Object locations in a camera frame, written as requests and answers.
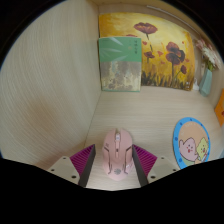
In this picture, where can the yellow poppy flower painting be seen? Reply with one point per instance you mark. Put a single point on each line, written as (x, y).
(163, 43)

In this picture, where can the round blue-rimmed cartoon mouse pad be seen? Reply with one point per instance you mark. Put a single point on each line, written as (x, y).
(191, 143)

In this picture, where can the white power adapter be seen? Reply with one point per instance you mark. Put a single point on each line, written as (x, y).
(196, 85)

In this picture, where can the green and beige book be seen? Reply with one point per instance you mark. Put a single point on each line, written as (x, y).
(120, 63)

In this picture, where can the pink computer mouse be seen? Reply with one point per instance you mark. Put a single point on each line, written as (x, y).
(117, 153)

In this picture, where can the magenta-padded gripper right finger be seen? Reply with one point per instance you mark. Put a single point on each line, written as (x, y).
(160, 166)

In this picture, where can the white light bar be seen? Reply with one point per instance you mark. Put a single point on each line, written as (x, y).
(166, 14)

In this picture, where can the pale teal faceted vase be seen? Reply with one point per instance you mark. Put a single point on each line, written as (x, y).
(205, 83)

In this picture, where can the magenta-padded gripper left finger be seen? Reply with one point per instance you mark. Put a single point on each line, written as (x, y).
(65, 166)

